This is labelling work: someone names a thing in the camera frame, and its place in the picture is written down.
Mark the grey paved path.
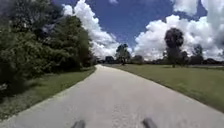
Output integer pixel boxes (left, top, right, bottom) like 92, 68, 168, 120
0, 64, 224, 128

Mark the row of distant trees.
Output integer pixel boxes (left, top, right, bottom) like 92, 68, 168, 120
98, 27, 224, 66

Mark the robot's own part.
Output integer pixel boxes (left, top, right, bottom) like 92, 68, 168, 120
71, 120, 87, 128
142, 117, 158, 128

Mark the dense green hedge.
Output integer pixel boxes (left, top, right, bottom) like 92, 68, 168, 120
0, 0, 97, 96

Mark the grass verge strip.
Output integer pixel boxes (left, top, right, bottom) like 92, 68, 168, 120
0, 66, 97, 122

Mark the grass field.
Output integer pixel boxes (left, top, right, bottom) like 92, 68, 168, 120
103, 63, 224, 114

